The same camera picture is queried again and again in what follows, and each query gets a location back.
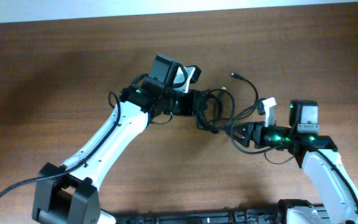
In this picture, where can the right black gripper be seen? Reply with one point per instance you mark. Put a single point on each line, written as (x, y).
(250, 133)

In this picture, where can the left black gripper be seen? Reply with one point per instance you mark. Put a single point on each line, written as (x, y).
(189, 107)

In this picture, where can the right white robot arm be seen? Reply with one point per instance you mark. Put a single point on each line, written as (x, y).
(316, 155)

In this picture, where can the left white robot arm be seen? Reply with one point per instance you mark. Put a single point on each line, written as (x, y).
(70, 193)

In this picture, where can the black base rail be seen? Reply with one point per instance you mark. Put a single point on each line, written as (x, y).
(250, 216)

